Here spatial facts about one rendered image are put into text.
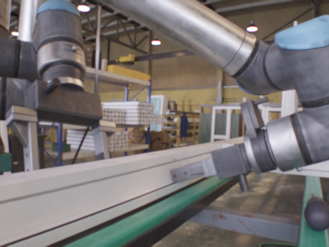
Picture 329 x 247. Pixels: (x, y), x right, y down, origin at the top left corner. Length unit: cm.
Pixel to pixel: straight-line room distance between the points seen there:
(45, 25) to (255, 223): 54
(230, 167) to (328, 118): 16
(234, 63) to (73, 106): 30
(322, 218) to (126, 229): 24
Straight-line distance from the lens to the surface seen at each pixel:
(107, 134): 50
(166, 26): 46
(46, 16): 56
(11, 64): 62
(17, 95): 89
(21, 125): 42
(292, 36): 40
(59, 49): 49
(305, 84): 41
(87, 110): 47
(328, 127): 42
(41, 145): 425
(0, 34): 65
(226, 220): 53
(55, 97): 45
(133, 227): 34
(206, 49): 47
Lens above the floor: 100
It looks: 1 degrees down
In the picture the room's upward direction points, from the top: 1 degrees clockwise
